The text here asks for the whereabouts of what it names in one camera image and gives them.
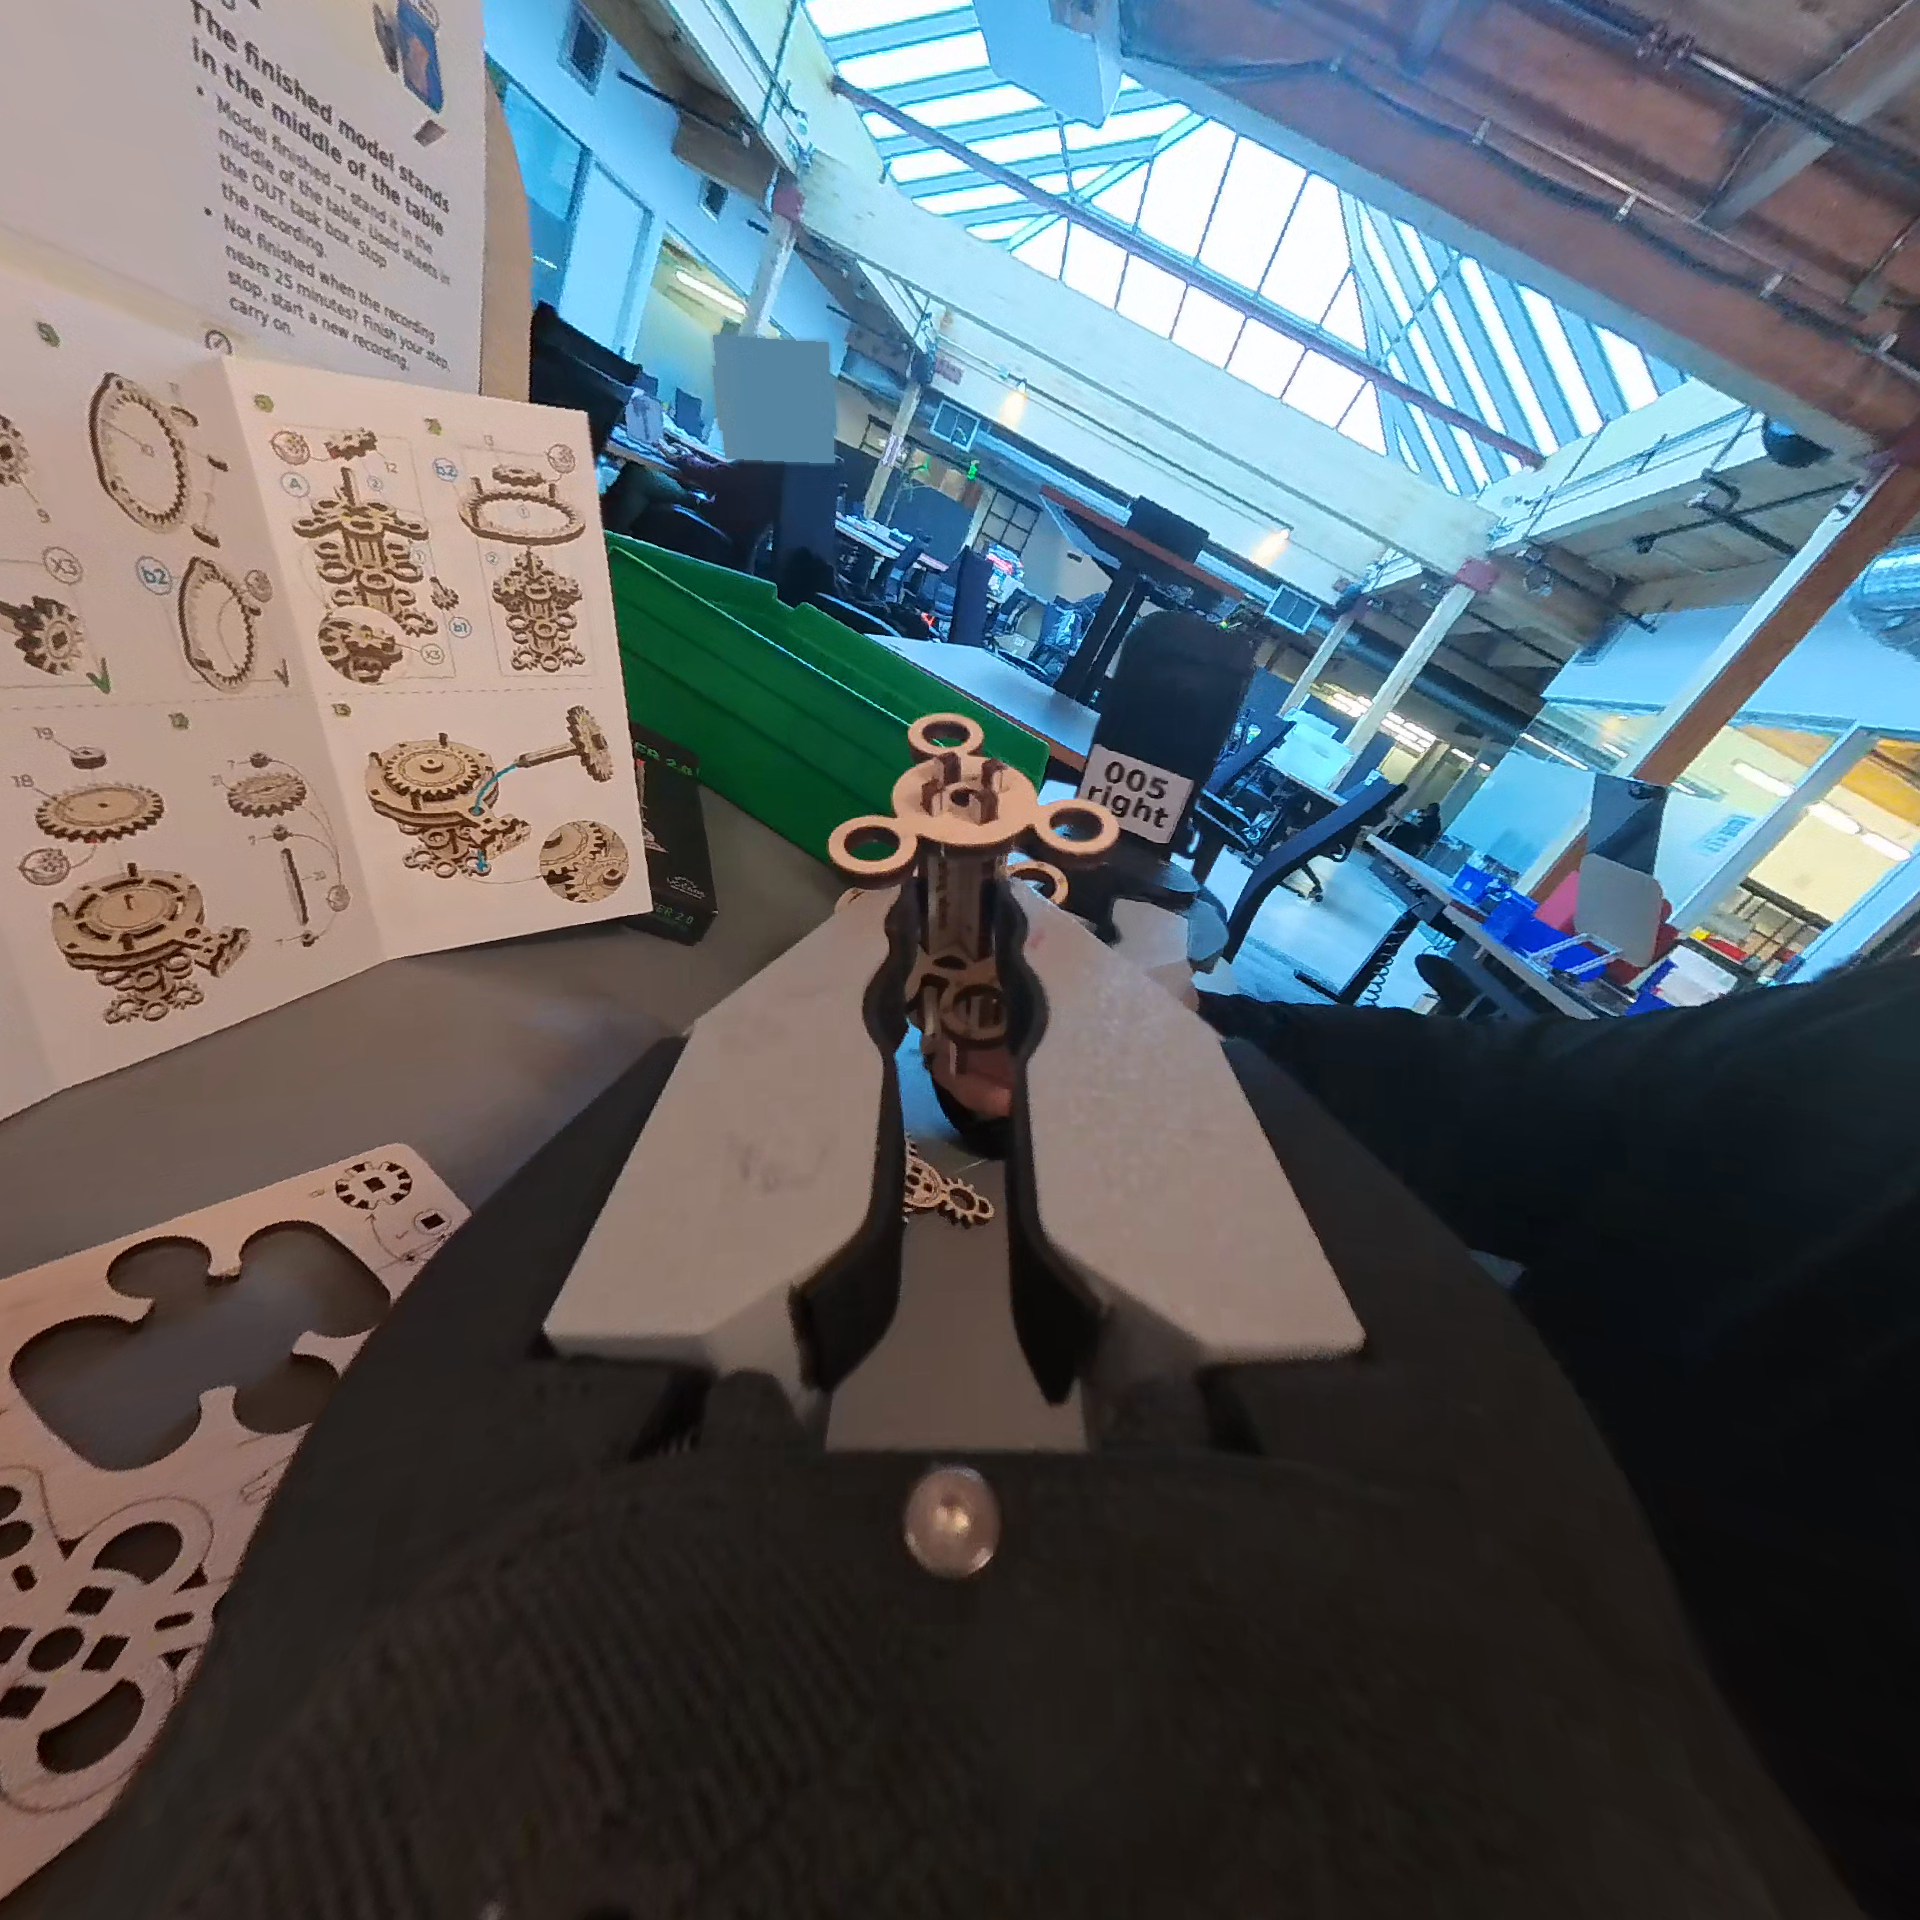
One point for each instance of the person's right forearm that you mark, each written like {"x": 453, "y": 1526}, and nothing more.
{"x": 1500, "y": 1108}

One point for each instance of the stack of green plastic bins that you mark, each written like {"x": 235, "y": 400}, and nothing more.
{"x": 749, "y": 704}

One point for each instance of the black office chair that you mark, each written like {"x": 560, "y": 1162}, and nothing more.
{"x": 1306, "y": 826}

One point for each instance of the folded assembly instruction sheet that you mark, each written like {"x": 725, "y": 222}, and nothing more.
{"x": 300, "y": 674}

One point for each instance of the white office table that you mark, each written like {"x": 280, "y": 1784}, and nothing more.
{"x": 1004, "y": 690}

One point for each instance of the wooden model axle assembly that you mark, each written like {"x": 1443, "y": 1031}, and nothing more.
{"x": 960, "y": 818}

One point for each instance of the black model kit box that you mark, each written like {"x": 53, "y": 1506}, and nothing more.
{"x": 674, "y": 839}

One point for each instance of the laser-cut plywood part sheet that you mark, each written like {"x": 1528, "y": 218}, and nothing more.
{"x": 89, "y": 1499}

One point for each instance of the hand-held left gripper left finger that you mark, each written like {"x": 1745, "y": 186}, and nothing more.
{"x": 704, "y": 1185}

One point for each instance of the white printed task sheet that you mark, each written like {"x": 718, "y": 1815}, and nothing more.
{"x": 136, "y": 148}

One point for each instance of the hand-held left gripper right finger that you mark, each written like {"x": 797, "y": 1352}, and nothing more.
{"x": 1170, "y": 1185}

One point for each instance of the wooden triple gear piece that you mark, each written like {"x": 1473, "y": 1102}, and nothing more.
{"x": 945, "y": 1193}

